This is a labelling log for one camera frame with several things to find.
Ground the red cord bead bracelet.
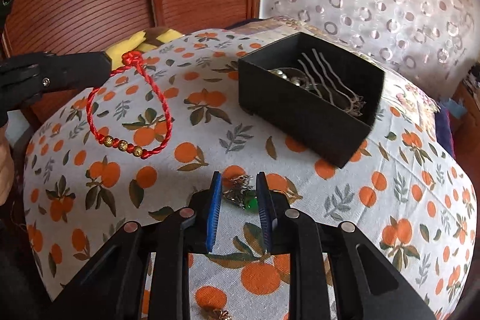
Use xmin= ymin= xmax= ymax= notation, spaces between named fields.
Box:
xmin=85 ymin=49 xmax=174 ymax=160

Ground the black jewelry box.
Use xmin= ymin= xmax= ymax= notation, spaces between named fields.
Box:
xmin=238 ymin=32 xmax=385 ymax=168

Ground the wooden side cabinet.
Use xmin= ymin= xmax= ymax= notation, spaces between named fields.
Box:
xmin=451 ymin=64 xmax=480 ymax=186

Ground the orange print bed sheet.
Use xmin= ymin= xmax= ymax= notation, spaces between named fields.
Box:
xmin=24 ymin=29 xmax=477 ymax=319

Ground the yellow plush toy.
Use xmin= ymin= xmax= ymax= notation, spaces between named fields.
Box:
xmin=105 ymin=26 xmax=183 ymax=70

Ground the silver wavy hair pin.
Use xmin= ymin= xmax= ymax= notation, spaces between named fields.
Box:
xmin=298 ymin=49 xmax=365 ymax=118

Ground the bronze flower brooch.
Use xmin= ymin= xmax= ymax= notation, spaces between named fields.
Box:
xmin=207 ymin=308 xmax=233 ymax=320

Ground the teal tissue paper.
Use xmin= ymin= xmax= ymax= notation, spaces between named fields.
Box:
xmin=444 ymin=98 xmax=468 ymax=119

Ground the person's left hand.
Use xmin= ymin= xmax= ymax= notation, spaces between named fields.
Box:
xmin=0 ymin=124 xmax=15 ymax=205

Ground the purple blanket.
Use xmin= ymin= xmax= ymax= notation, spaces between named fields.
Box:
xmin=434 ymin=105 xmax=456 ymax=158

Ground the green stone pendant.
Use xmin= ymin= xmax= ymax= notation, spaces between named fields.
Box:
xmin=222 ymin=174 xmax=259 ymax=213

